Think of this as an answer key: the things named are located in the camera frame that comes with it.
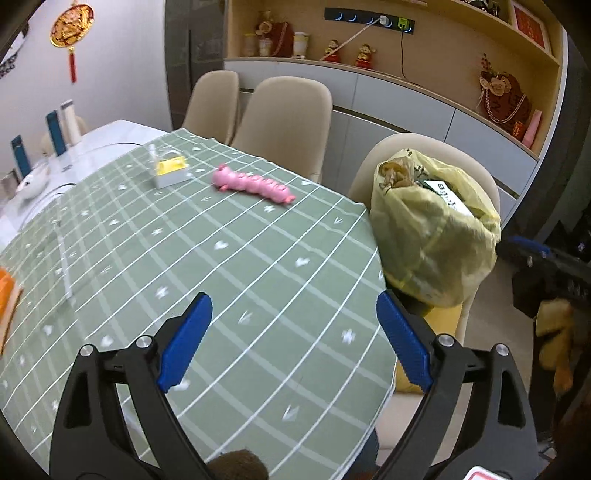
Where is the person's brown fuzzy clothing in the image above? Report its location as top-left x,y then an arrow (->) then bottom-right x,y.
207,450 -> 269,480

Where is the pink box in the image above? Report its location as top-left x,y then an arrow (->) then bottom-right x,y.
523,110 -> 543,148

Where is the dark red flower bag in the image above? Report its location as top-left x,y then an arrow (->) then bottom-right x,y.
256,10 -> 296,58

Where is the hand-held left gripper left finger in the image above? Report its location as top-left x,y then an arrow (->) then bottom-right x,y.
48,292 -> 214,480

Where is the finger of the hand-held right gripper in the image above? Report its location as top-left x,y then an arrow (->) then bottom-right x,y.
502,234 -> 591,283

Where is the white sideboard cabinet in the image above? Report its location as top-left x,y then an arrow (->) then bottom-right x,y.
224,58 -> 541,222

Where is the teal bottle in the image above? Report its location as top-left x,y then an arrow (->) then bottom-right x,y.
10,135 -> 32,178
45,110 -> 68,155

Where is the beige wall shelf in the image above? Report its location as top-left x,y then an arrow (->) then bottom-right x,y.
224,0 -> 571,160

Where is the green checked tablecloth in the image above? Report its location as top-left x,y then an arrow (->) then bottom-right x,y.
0,128 -> 399,480

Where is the panda wall clock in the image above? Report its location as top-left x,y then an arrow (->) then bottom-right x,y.
0,25 -> 31,79

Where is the pink pig toy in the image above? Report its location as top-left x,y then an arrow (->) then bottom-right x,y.
211,164 -> 296,207

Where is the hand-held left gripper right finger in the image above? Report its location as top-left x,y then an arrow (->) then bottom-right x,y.
369,291 -> 541,480

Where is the black power strip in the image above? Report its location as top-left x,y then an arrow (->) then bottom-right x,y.
324,7 -> 416,33

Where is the brown flower bag with pearls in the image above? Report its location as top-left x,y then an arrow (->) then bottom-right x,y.
475,53 -> 532,134

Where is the red round knot ornament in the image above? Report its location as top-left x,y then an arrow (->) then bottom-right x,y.
50,2 -> 94,84

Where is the black cable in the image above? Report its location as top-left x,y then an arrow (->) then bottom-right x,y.
399,31 -> 419,85

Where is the white bowl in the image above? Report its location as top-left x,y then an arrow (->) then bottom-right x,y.
14,168 -> 51,197

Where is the small white yellow box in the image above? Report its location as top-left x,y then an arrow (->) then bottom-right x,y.
148,143 -> 192,189

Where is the white black packet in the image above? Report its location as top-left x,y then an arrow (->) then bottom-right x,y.
422,179 -> 474,217

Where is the white bottle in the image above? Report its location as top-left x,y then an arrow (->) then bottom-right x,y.
60,99 -> 83,146

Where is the white cable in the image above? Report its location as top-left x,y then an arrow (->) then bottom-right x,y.
318,23 -> 382,61

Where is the yellow plastic bag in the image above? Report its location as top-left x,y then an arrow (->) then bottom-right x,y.
370,148 -> 502,308

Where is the red picture frame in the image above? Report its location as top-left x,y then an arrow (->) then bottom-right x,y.
508,0 -> 552,51

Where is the person's right hand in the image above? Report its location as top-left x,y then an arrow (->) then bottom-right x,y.
534,298 -> 576,391

